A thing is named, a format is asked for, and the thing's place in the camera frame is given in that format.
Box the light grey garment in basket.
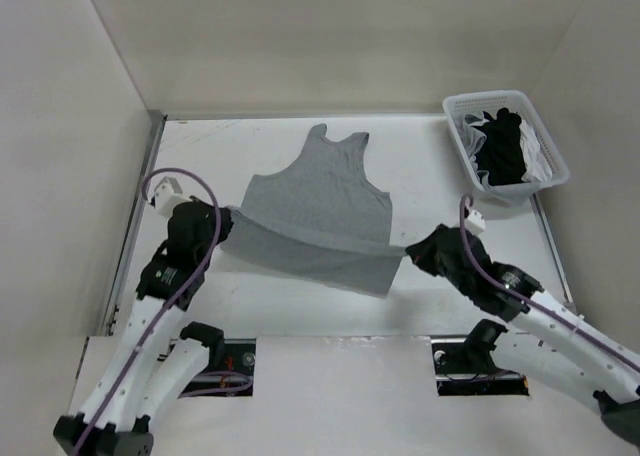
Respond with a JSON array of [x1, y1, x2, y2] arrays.
[[461, 112, 489, 163]]

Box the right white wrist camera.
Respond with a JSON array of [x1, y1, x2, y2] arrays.
[[463, 208, 486, 236]]

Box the white tank top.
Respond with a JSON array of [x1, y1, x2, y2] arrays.
[[519, 121, 553, 183]]

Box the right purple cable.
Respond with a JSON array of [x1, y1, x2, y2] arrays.
[[458, 193, 640, 377]]

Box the black tank top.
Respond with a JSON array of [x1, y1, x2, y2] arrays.
[[476, 108, 526, 186]]

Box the purple cable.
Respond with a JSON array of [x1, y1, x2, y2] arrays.
[[74, 167, 253, 456], [458, 193, 640, 377]]

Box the white plastic basket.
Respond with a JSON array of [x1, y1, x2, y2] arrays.
[[442, 90, 570, 206]]

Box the grey tank top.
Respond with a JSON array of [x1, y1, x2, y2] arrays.
[[222, 124, 405, 296]]

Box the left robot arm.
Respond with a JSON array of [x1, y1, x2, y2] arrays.
[[53, 198, 233, 455]]

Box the metal table edge rail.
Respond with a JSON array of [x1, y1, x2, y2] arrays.
[[96, 110, 167, 336]]

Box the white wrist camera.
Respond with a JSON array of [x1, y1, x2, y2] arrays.
[[150, 177, 191, 218], [463, 208, 486, 236]]

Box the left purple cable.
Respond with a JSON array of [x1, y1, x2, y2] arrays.
[[74, 167, 253, 456]]

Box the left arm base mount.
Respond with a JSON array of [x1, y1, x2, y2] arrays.
[[183, 339, 256, 397]]

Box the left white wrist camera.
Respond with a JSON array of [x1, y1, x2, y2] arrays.
[[150, 177, 191, 218]]

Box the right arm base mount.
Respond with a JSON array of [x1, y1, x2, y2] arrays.
[[431, 319, 529, 396]]

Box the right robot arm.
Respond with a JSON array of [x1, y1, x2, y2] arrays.
[[405, 225, 639, 446]]

